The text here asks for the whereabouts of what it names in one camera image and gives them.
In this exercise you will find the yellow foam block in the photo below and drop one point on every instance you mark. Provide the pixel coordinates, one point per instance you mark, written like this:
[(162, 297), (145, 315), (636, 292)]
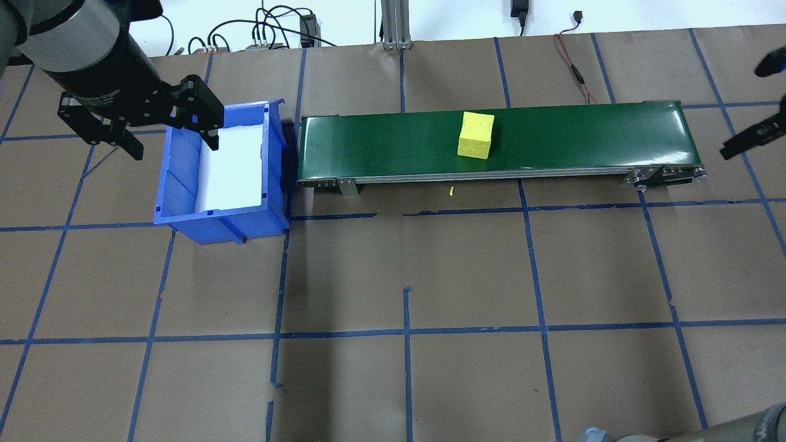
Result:
[(476, 136)]

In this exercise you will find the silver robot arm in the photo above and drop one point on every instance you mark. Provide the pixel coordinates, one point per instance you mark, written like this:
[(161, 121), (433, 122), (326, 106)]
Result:
[(67, 37), (737, 430)]

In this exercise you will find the blue plastic bin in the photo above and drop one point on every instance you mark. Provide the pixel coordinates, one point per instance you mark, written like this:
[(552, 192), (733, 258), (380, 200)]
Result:
[(178, 196)]

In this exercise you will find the black power brick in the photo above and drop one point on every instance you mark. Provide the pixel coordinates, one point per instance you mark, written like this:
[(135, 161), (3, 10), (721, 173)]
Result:
[(310, 27)]

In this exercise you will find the green belt conveyor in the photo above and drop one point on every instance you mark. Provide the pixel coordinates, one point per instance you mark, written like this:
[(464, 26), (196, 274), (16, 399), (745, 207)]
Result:
[(583, 135)]

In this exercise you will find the black power adapter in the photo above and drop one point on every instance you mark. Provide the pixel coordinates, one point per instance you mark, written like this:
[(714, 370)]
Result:
[(519, 7)]

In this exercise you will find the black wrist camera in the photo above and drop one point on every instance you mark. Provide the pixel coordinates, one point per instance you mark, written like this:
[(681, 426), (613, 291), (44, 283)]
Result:
[(138, 7), (775, 61)]

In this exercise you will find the aluminium profile post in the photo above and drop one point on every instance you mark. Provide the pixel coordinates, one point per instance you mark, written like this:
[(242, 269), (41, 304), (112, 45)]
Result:
[(396, 24)]

